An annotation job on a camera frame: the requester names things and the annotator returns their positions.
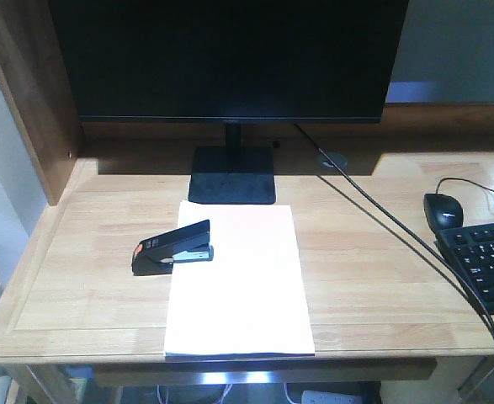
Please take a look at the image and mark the black computer mouse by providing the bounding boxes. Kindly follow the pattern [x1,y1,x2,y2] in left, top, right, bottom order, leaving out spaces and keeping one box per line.
[423,193,464,235]

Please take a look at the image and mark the white power strip under desk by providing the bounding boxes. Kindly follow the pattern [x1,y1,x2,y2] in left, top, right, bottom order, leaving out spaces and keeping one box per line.
[300,391,363,404]

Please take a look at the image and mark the white paper sheet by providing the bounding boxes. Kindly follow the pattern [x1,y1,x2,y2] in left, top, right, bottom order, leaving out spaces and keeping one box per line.
[164,201,315,356]

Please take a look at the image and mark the wooden desk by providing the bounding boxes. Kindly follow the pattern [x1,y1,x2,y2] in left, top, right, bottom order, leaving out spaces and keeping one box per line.
[0,0,494,404]

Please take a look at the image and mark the black monitor cable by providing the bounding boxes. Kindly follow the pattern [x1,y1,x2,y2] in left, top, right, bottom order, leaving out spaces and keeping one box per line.
[293,122,494,404]

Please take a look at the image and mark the black computer monitor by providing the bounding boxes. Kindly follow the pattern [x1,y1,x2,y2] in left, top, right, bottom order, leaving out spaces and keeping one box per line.
[49,1,408,205]

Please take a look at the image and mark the black stapler with orange label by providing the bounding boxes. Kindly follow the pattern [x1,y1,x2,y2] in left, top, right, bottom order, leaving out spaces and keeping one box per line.
[131,220,214,276]

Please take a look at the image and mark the black keyboard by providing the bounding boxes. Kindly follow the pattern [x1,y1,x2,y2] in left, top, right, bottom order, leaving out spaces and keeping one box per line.
[436,223,494,314]

